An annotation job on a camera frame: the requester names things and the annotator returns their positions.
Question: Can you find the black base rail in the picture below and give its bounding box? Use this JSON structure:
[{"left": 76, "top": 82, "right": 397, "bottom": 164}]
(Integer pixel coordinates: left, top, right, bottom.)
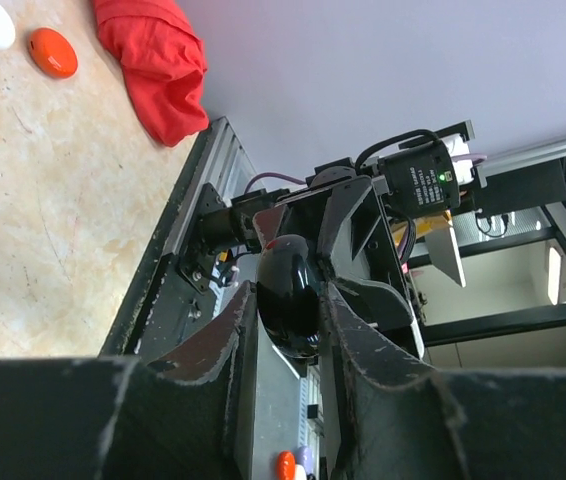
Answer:
[{"left": 97, "top": 117, "right": 324, "bottom": 480}]

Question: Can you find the red cloth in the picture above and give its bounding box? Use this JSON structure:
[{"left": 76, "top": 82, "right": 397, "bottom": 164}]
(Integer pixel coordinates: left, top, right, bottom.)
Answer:
[{"left": 92, "top": 0, "right": 209, "bottom": 147}]

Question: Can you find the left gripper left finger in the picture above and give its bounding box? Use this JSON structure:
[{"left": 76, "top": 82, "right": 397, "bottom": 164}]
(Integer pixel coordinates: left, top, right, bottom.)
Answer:
[{"left": 0, "top": 282, "right": 258, "bottom": 479}]

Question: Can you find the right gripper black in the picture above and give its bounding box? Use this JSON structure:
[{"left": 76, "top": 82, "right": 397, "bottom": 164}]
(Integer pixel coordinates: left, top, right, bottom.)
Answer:
[{"left": 254, "top": 134, "right": 461, "bottom": 360}]

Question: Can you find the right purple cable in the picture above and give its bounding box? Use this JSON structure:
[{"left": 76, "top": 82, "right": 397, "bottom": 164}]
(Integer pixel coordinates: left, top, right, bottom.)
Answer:
[{"left": 242, "top": 152, "right": 489, "bottom": 196}]

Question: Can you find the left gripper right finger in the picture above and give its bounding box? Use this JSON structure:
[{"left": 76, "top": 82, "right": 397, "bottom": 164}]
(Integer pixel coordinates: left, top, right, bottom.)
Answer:
[{"left": 320, "top": 285, "right": 566, "bottom": 479}]

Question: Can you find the orange earbud charging case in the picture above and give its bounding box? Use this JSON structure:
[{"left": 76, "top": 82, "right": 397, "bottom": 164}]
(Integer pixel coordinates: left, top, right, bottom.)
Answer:
[{"left": 27, "top": 27, "right": 78, "bottom": 79}]

